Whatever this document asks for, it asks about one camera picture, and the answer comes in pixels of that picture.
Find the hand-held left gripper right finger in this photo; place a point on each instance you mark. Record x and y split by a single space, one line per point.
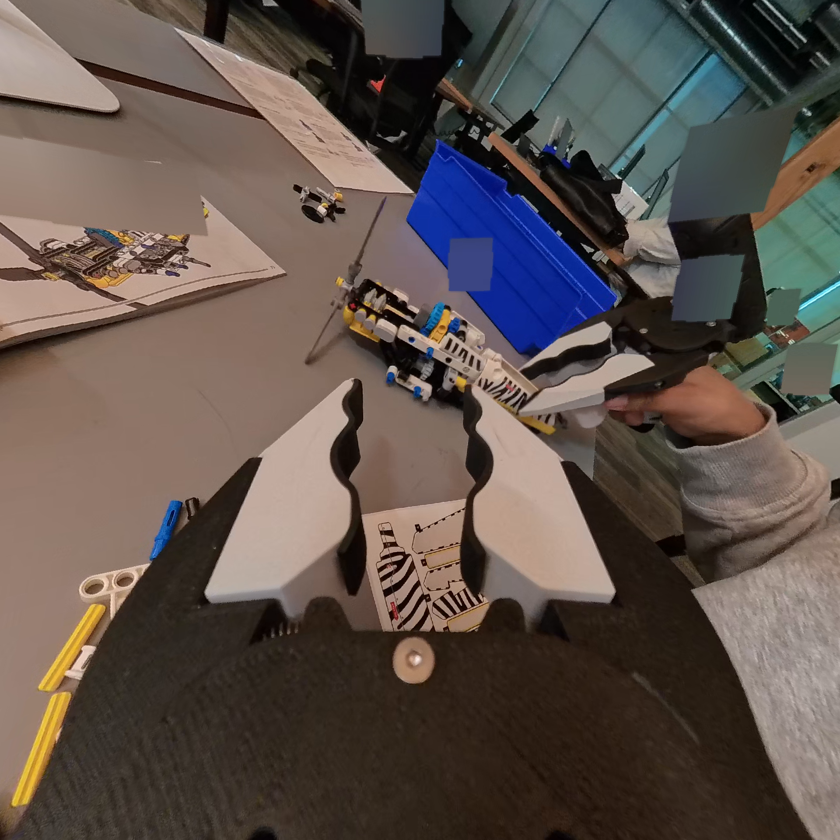
538 518

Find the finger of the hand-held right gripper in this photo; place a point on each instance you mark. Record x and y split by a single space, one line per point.
577 351
577 397

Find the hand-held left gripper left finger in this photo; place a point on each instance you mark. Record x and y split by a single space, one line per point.
282 518

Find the zebra striped lego plane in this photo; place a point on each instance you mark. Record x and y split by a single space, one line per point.
426 341

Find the person's right forearm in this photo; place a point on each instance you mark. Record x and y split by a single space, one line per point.
748 499

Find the pile of loose lego beams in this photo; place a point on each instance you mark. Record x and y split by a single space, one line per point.
72 649

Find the lego instruction booklet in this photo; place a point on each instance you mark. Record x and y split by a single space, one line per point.
131 289

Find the cluster of small lego pins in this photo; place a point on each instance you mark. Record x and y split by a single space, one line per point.
319 203

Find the person's right hand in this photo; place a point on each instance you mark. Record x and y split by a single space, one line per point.
702 407

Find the zebra sticker sheet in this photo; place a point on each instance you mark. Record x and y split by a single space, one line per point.
400 577

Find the blue storage bin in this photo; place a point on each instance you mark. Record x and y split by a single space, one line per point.
512 216

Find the black jacket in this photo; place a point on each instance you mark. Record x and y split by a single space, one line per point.
584 197

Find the wooden office desk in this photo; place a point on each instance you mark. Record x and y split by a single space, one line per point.
518 154

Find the person's clothed body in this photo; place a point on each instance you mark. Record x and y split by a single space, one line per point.
787 689

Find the white printed paper sheet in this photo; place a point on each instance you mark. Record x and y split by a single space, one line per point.
295 105

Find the white tablet stand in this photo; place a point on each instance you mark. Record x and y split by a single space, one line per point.
39 65

